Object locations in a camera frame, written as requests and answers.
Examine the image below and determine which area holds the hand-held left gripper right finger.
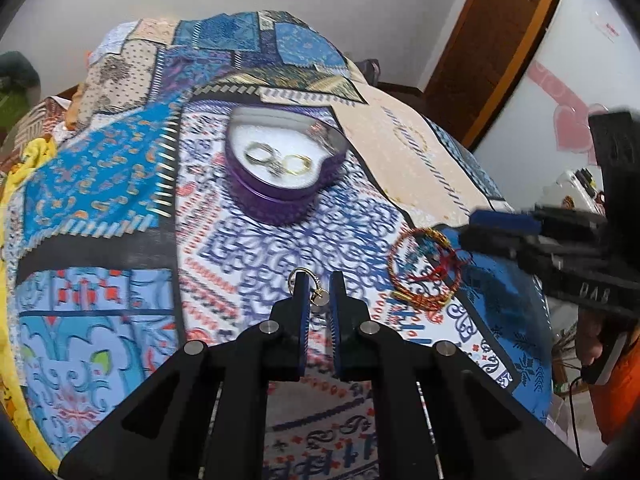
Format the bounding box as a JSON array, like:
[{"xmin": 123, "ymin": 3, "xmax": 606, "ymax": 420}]
[{"xmin": 330, "ymin": 271, "xmax": 587, "ymax": 480}]

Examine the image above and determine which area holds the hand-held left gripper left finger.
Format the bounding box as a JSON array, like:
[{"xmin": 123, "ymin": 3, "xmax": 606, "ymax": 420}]
[{"xmin": 57, "ymin": 272, "xmax": 307, "ymax": 480}]

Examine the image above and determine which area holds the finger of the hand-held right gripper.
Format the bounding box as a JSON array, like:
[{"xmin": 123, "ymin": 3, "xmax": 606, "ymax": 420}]
[
  {"xmin": 457, "ymin": 225, "xmax": 544, "ymax": 266},
  {"xmin": 470, "ymin": 209, "xmax": 542, "ymax": 229}
]

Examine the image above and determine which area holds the gold ring with chain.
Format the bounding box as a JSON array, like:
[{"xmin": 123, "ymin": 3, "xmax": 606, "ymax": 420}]
[{"xmin": 288, "ymin": 267, "xmax": 332, "ymax": 332}]

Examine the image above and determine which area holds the red and gold cord bracelet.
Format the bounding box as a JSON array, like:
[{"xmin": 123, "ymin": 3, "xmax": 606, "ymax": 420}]
[{"xmin": 387, "ymin": 227, "xmax": 474, "ymax": 309}]

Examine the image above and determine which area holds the purple heart-shaped tin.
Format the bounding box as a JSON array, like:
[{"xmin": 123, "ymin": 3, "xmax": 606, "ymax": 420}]
[{"xmin": 223, "ymin": 105, "xmax": 349, "ymax": 226}]

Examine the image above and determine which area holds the person's right hand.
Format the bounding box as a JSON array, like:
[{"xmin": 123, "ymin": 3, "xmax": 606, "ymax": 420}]
[{"xmin": 575, "ymin": 307, "xmax": 604, "ymax": 368}]

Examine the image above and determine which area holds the white suitcase with stickers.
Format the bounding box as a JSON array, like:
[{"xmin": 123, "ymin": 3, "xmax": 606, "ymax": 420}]
[{"xmin": 542, "ymin": 169, "xmax": 609, "ymax": 222}]

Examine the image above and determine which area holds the orange clothing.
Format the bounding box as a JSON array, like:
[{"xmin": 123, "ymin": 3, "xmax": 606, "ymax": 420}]
[{"xmin": 590, "ymin": 327, "xmax": 640, "ymax": 445}]

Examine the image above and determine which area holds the brown wooden door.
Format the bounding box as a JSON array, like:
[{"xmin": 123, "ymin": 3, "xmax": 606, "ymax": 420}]
[{"xmin": 422, "ymin": 0, "xmax": 572, "ymax": 150}]

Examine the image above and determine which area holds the dark bag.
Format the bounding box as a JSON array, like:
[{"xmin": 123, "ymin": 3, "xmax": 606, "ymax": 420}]
[{"xmin": 359, "ymin": 57, "xmax": 385, "ymax": 87}]

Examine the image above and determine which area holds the blue patchwork blanket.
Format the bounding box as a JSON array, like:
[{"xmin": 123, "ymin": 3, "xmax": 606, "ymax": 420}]
[{"xmin": 0, "ymin": 10, "xmax": 557, "ymax": 480}]

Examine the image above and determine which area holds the yellow cloth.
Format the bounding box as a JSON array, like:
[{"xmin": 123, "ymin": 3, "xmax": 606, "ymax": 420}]
[{"xmin": 0, "ymin": 136, "xmax": 62, "ymax": 473}]

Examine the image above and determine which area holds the green patterned cloth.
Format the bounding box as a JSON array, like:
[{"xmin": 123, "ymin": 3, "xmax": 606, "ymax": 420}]
[{"xmin": 0, "ymin": 87, "xmax": 42, "ymax": 128}]

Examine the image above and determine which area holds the dark green cushion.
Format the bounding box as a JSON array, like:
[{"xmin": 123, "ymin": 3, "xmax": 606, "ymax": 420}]
[{"xmin": 0, "ymin": 50, "xmax": 42, "ymax": 92}]

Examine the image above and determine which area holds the teal beaded bracelet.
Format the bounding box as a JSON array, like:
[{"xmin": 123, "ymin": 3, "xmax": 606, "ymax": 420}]
[{"xmin": 400, "ymin": 237, "xmax": 452, "ymax": 281}]

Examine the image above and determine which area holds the pink heart wall sticker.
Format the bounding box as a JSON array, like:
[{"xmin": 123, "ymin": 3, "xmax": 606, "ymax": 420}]
[{"xmin": 529, "ymin": 59, "xmax": 610, "ymax": 155}]

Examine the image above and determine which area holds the thin black cable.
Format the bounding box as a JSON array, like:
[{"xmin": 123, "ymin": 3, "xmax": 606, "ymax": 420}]
[{"xmin": 550, "ymin": 345, "xmax": 601, "ymax": 463}]

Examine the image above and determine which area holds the paper wall label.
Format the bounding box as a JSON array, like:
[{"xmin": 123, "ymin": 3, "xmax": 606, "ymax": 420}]
[{"xmin": 594, "ymin": 9, "xmax": 627, "ymax": 43}]

